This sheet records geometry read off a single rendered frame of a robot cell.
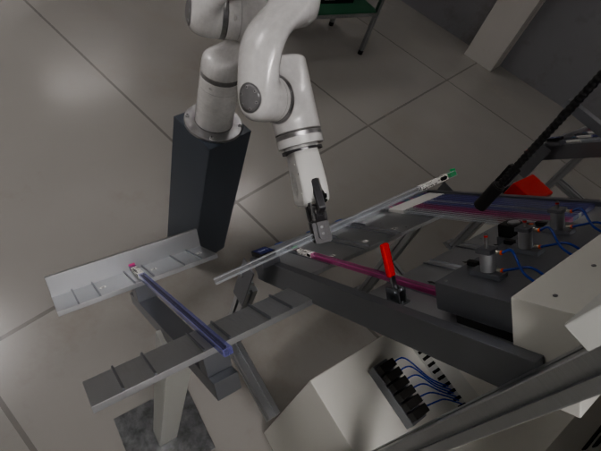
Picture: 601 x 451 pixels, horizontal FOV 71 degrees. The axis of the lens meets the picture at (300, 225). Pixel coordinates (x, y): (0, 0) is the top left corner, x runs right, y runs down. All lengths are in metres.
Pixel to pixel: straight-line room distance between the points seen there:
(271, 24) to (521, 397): 0.61
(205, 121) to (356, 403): 0.92
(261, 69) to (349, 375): 0.77
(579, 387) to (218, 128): 1.15
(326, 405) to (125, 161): 1.61
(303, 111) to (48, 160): 1.72
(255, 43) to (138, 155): 1.67
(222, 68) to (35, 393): 1.21
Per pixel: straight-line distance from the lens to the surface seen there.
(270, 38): 0.70
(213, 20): 1.18
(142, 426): 1.65
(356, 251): 1.04
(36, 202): 2.15
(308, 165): 0.73
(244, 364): 1.40
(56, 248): 1.99
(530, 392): 0.58
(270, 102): 0.70
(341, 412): 1.11
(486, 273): 0.70
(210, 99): 1.33
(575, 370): 0.54
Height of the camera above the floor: 1.62
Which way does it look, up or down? 49 degrees down
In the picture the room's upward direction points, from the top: 24 degrees clockwise
